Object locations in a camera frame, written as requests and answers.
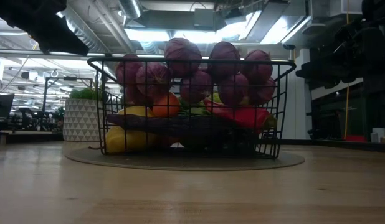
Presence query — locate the silver ventilation duct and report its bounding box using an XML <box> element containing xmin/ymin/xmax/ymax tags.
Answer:
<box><xmin>118</xmin><ymin>0</ymin><xmax>143</xmax><ymax>20</ymax></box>

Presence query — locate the black wire basket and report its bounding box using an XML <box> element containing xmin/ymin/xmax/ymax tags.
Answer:
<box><xmin>87</xmin><ymin>56</ymin><xmax>297</xmax><ymax>160</ymax></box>

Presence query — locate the round grey mat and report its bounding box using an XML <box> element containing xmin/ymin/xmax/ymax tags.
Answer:
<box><xmin>64</xmin><ymin>145</ymin><xmax>306</xmax><ymax>172</ymax></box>

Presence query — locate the yellow bell pepper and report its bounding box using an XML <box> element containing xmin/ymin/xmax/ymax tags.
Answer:
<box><xmin>104</xmin><ymin>105</ymin><xmax>159</xmax><ymax>155</ymax></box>

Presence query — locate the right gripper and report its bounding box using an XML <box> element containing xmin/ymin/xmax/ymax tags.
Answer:
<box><xmin>295</xmin><ymin>18</ymin><xmax>385</xmax><ymax>90</ymax></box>

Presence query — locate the dark monitor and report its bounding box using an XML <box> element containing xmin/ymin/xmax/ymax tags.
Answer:
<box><xmin>0</xmin><ymin>93</ymin><xmax>15</xmax><ymax>119</ymax></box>

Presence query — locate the plant in white patterned pot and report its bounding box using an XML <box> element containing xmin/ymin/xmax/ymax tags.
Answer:
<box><xmin>62</xmin><ymin>88</ymin><xmax>103</xmax><ymax>143</ymax></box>

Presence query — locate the orange tangerine cluster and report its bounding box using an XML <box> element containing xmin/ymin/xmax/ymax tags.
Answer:
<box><xmin>151</xmin><ymin>91</ymin><xmax>181</xmax><ymax>119</ymax></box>

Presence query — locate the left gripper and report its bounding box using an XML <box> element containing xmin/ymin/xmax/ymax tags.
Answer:
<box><xmin>0</xmin><ymin>0</ymin><xmax>90</xmax><ymax>57</ymax></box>

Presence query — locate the red chili pepper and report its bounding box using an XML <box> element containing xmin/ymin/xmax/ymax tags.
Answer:
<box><xmin>202</xmin><ymin>97</ymin><xmax>278</xmax><ymax>131</ymax></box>

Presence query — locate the purple grape string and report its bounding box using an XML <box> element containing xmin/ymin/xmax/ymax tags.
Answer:
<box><xmin>115</xmin><ymin>37</ymin><xmax>278</xmax><ymax>107</ymax></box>

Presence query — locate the purple eggplant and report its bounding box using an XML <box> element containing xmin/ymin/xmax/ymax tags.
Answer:
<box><xmin>106</xmin><ymin>113</ymin><xmax>245</xmax><ymax>138</ymax></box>

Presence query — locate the red box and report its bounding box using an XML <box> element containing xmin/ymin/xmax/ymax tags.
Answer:
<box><xmin>345</xmin><ymin>134</ymin><xmax>368</xmax><ymax>143</ymax></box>

